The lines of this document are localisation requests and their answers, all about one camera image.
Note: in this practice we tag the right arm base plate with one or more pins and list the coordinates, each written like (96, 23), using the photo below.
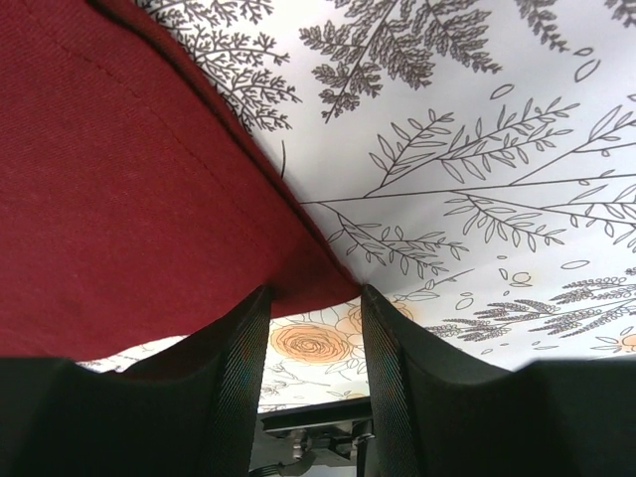
(334, 435)

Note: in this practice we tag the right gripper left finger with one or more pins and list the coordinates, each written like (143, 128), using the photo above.
(189, 410)

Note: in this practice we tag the floral table mat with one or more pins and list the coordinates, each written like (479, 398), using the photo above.
(474, 160)

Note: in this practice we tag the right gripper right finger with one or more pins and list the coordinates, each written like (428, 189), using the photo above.
(438, 411)

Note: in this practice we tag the dark red t shirt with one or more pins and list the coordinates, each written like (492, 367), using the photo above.
(134, 206)

